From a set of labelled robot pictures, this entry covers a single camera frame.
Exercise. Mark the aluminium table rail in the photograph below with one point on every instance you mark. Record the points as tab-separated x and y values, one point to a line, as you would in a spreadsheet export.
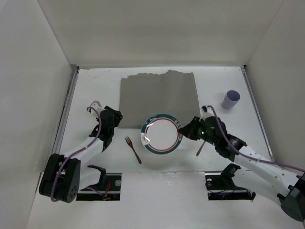
65	108
244	72

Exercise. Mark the brown wooden spoon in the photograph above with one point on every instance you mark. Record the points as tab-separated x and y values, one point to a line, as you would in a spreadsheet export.
200	149

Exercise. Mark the left aluminium table rail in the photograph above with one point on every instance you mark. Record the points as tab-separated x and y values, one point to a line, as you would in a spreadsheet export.
65	108

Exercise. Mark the brown wooden fork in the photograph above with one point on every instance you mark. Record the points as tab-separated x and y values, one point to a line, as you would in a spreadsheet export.
129	143

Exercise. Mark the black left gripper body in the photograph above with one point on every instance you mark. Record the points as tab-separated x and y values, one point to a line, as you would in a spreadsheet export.
105	134

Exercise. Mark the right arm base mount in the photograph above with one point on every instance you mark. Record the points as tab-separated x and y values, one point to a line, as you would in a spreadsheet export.
220	190

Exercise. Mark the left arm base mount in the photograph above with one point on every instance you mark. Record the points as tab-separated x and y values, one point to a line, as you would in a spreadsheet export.
110	191

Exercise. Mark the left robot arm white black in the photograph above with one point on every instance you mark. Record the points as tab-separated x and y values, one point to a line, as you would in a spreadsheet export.
66	174

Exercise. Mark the white plate green red rim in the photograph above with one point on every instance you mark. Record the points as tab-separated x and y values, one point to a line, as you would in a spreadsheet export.
160	134

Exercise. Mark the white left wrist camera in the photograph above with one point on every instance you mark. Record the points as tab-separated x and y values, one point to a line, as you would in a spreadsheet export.
95	109

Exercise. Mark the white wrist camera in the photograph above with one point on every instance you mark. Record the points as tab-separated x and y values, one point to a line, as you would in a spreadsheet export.
206	112
95	109

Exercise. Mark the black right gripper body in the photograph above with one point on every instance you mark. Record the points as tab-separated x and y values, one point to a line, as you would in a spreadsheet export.
192	130

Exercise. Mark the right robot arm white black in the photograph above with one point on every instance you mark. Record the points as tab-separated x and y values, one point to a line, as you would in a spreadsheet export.
249	169

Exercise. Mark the lilac plastic cup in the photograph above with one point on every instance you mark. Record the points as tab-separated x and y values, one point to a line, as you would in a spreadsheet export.
231	98

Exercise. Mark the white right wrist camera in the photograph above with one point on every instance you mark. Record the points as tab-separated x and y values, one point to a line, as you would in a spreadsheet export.
206	112

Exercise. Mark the right aluminium table rail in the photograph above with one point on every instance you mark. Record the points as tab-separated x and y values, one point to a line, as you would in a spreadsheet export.
244	72

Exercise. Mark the grey cloth napkin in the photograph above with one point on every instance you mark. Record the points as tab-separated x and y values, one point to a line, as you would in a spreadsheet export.
146	94

